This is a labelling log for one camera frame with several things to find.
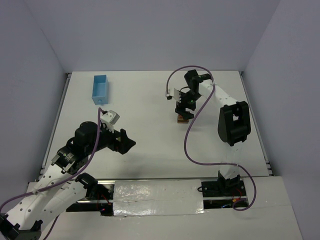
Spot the light oak rectangular block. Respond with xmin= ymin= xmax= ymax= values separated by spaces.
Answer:
xmin=177 ymin=115 xmax=185 ymax=121

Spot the silver tape strip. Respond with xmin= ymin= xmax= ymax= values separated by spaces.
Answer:
xmin=113 ymin=179 xmax=205 ymax=217

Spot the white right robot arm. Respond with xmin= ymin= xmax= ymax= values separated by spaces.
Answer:
xmin=173 ymin=69 xmax=251 ymax=192

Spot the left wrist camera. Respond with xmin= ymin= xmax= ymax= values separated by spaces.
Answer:
xmin=100 ymin=110 xmax=120 ymax=133

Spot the blue wooden drawer box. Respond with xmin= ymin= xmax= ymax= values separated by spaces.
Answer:
xmin=91 ymin=74 xmax=109 ymax=105

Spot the walnut base block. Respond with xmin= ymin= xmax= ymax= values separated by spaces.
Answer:
xmin=177 ymin=119 xmax=189 ymax=124

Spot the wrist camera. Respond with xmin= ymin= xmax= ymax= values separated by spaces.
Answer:
xmin=165 ymin=88 xmax=181 ymax=103
xmin=100 ymin=110 xmax=120 ymax=133

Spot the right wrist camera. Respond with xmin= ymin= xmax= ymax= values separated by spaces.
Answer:
xmin=165 ymin=88 xmax=181 ymax=103

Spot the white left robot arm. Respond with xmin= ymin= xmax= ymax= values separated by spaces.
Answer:
xmin=0 ymin=121 xmax=136 ymax=240

